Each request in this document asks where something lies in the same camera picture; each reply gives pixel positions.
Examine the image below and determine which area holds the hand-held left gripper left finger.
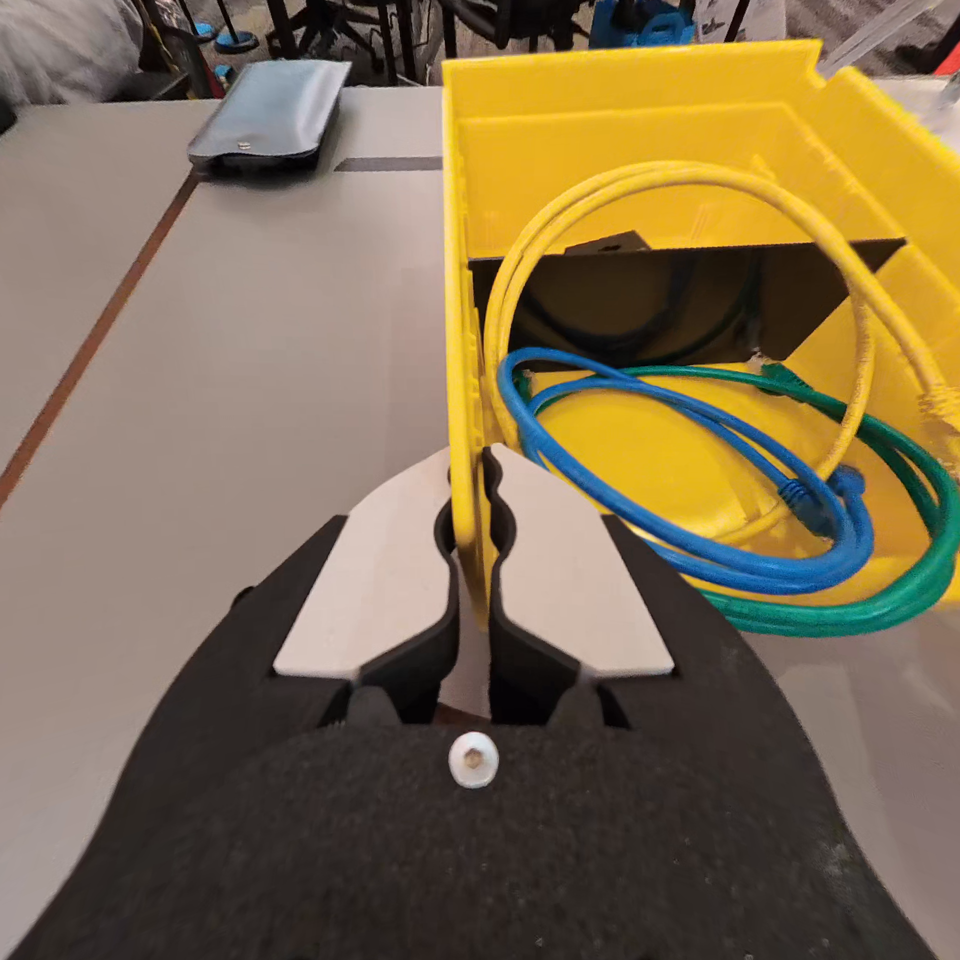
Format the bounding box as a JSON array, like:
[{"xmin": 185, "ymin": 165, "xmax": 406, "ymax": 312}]
[{"xmin": 272, "ymin": 448, "xmax": 462, "ymax": 726}]

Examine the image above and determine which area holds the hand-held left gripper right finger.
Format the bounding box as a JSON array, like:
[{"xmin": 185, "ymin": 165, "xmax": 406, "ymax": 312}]
[{"xmin": 482, "ymin": 442, "xmax": 676, "ymax": 727}]

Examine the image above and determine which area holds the blue ethernet cable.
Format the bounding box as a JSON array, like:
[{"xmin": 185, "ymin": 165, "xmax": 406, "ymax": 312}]
[{"xmin": 496, "ymin": 346, "xmax": 877, "ymax": 597}]

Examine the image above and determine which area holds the green ethernet cable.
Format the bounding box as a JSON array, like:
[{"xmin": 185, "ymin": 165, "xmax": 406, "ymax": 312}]
[{"xmin": 517, "ymin": 363, "xmax": 960, "ymax": 639}]

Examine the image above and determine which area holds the yellow ethernet cable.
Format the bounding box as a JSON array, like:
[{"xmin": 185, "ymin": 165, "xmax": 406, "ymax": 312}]
[{"xmin": 472, "ymin": 161, "xmax": 960, "ymax": 556}]

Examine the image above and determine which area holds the yellow plastic bin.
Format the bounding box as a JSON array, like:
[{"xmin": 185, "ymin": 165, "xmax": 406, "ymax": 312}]
[{"xmin": 441, "ymin": 39, "xmax": 960, "ymax": 639}]

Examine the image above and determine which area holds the grey pouch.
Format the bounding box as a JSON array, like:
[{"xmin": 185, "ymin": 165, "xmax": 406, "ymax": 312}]
[{"xmin": 187, "ymin": 60, "xmax": 352, "ymax": 172}]

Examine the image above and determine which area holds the blue plastic bin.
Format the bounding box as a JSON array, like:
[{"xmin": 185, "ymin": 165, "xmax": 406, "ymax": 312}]
[{"xmin": 588, "ymin": 0, "xmax": 697, "ymax": 50}]

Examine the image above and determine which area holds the dark desk cable flap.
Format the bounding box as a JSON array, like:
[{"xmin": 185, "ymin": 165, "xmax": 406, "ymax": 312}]
[{"xmin": 333, "ymin": 156, "xmax": 444, "ymax": 174}]

